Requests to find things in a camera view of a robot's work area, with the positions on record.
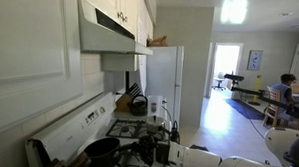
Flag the seated person blue shirt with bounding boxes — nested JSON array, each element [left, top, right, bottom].
[[269, 72, 299, 123]]

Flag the wooden knife block black handles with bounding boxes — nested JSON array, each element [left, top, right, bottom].
[[113, 81, 144, 113]]

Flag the black keyboard on stand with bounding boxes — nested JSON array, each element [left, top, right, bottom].
[[223, 72, 246, 92]]

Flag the blue rug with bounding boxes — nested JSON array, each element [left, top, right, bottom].
[[224, 96, 266, 123]]

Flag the office chair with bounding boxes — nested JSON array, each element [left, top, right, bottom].
[[211, 70, 226, 91]]

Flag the wooden dining chair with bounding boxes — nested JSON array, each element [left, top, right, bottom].
[[261, 86, 289, 129]]

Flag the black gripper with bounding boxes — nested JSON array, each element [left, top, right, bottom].
[[132, 135, 162, 167]]

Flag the silver pot with lid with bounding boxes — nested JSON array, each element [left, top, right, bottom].
[[144, 114, 172, 137]]

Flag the thin black cable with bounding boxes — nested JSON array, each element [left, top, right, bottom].
[[249, 117, 270, 141]]

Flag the white refrigerator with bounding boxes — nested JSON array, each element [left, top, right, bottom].
[[143, 44, 188, 130]]

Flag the black pot with handle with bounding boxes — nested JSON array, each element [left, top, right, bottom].
[[82, 136, 141, 167]]

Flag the white upper cabinet with handles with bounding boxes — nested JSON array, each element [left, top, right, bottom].
[[83, 0, 160, 74]]

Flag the wooden knife block brown handles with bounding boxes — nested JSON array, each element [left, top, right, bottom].
[[33, 151, 92, 167]]

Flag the framed wall picture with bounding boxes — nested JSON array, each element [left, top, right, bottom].
[[245, 49, 264, 72]]

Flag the white range hood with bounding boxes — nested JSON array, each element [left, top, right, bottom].
[[77, 0, 154, 59]]

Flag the white gas stove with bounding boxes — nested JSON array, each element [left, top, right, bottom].
[[22, 88, 183, 167]]

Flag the yellow post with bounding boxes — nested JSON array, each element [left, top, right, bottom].
[[247, 74, 263, 107]]

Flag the recessed ceiling light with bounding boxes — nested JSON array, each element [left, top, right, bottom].
[[278, 10, 293, 18]]

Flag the brown basket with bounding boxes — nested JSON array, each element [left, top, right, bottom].
[[147, 34, 169, 48]]

